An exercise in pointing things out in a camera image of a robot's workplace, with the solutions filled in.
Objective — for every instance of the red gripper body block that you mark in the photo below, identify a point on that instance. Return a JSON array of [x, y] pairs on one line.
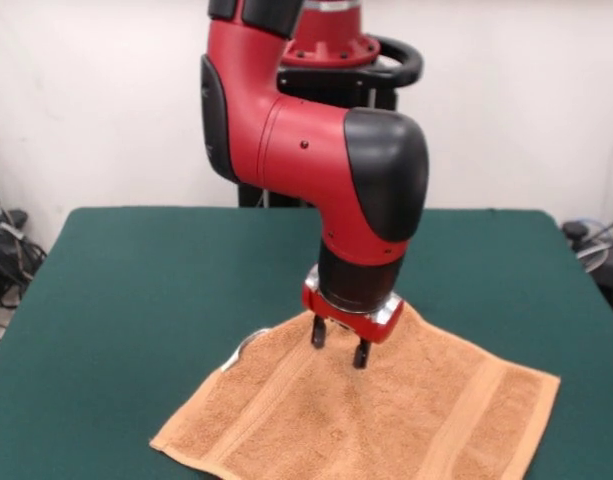
[[371, 327]]

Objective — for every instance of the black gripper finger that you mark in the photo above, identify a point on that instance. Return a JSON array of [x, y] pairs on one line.
[[361, 355], [318, 332]]

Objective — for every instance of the tan terry towel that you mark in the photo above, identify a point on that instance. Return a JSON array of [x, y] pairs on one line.
[[386, 410]]

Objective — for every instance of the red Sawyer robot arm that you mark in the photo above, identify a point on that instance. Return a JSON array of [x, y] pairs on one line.
[[306, 150]]

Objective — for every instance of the dark green table cloth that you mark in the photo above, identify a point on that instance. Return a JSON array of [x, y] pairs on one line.
[[136, 300]]

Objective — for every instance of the grey round base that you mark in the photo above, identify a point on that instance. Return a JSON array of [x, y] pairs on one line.
[[593, 255]]

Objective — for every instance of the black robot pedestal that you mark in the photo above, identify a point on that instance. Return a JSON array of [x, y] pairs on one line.
[[376, 65]]

